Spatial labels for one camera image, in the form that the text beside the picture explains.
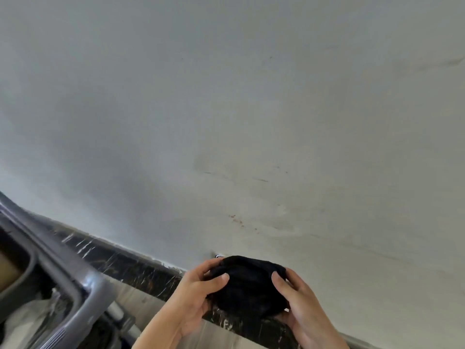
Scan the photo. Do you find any person's right hand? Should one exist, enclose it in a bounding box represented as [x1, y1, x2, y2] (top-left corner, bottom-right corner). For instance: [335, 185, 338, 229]
[271, 267, 346, 349]

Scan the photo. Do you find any person's left hand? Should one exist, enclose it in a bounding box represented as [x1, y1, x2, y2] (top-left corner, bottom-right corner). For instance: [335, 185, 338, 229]
[162, 257, 230, 339]

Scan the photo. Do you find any black cloth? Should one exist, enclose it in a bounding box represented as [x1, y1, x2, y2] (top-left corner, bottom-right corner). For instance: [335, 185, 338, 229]
[205, 255, 291, 319]

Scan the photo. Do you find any person's right forearm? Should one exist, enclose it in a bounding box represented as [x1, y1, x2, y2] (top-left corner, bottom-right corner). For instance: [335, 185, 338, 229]
[304, 332, 351, 349]

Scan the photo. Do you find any person's left forearm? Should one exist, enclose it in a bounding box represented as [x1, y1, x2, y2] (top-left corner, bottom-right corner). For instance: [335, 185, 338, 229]
[131, 305, 193, 349]

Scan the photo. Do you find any black marble skirting strip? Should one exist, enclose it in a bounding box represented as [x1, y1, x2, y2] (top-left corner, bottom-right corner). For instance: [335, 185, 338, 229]
[51, 224, 303, 349]

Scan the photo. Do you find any chrome metal tube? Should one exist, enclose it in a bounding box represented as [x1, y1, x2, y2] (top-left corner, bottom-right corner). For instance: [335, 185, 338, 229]
[106, 301, 141, 340]

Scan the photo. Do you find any grey plastic basket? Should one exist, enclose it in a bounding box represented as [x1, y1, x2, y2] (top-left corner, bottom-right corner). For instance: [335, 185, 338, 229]
[0, 192, 117, 349]

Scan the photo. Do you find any white crumpled cloth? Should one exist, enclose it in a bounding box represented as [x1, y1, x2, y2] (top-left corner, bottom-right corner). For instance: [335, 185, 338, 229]
[4, 291, 60, 344]

